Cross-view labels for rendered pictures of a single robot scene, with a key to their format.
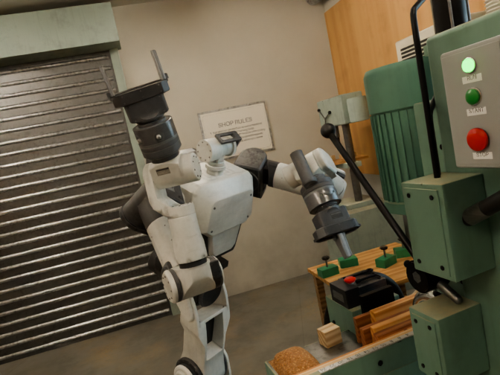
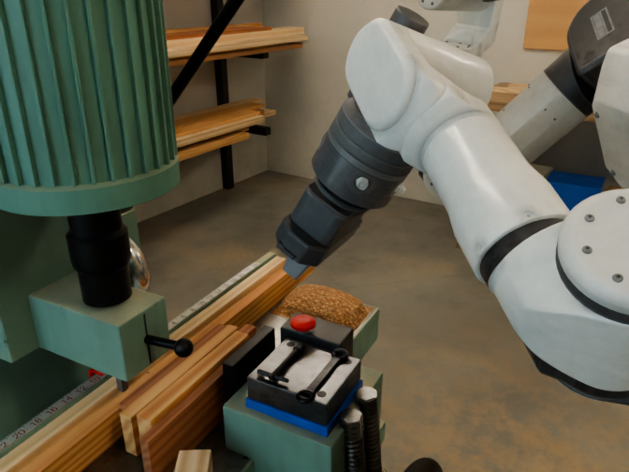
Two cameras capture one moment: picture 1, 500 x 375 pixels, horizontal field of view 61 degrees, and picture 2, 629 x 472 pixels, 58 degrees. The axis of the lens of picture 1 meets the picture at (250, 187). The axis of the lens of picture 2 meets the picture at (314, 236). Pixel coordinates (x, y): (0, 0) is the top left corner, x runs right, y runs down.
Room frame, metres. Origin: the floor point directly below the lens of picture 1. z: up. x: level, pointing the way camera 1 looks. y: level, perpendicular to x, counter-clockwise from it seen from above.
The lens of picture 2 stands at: (1.44, -0.59, 1.38)
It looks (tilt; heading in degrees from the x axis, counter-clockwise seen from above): 24 degrees down; 136
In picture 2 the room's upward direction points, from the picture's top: straight up
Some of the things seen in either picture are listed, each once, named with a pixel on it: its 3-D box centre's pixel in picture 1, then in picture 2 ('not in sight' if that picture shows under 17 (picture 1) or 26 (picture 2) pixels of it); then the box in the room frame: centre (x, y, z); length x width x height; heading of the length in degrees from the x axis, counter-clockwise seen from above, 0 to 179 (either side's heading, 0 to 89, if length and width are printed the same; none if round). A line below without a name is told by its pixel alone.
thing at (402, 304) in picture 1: (405, 313); (200, 394); (0.96, -0.30, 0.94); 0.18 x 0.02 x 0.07; 108
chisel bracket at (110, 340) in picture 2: not in sight; (102, 327); (0.88, -0.38, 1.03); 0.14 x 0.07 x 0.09; 18
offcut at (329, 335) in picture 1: (329, 335); not in sight; (0.96, -0.11, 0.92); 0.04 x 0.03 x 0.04; 114
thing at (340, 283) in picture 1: (356, 285); (310, 365); (1.06, -0.22, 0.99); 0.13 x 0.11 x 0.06; 108
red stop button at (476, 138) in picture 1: (477, 139); not in sight; (0.54, -0.30, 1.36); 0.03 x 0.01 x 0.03; 18
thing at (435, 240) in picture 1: (446, 224); not in sight; (0.65, -0.29, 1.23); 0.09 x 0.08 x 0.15; 18
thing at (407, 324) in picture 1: (411, 330); (182, 376); (0.90, -0.29, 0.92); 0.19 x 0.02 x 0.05; 108
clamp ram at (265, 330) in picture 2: (371, 303); (272, 382); (1.02, -0.24, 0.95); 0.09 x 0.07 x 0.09; 108
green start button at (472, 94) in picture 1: (472, 97); not in sight; (0.54, -0.30, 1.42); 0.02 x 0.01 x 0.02; 18
